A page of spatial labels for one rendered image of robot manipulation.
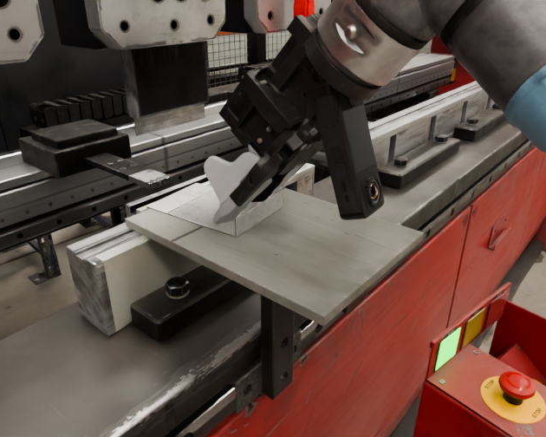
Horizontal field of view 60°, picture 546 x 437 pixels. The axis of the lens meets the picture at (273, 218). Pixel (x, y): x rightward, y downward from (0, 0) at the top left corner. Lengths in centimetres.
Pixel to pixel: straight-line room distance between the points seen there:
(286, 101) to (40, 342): 38
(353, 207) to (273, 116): 10
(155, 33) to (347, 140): 21
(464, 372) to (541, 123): 42
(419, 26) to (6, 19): 30
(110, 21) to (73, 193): 39
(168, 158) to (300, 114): 50
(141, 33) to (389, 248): 31
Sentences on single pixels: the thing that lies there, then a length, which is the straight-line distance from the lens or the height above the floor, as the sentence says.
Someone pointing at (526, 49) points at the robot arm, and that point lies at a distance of 33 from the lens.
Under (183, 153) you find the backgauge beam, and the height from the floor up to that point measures 94.
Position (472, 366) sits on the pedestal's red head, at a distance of 70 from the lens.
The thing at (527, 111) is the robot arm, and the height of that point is 116.
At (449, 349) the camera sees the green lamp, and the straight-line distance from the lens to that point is 67.
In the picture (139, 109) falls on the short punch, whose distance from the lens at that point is 53.
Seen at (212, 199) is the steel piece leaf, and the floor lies 100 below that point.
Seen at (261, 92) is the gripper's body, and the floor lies 115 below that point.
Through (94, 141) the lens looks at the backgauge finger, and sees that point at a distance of 74.
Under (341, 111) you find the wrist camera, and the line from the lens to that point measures 40.
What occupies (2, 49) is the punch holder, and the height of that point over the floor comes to 119.
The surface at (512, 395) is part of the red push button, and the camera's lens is 65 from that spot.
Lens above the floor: 123
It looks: 26 degrees down
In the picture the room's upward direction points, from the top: straight up
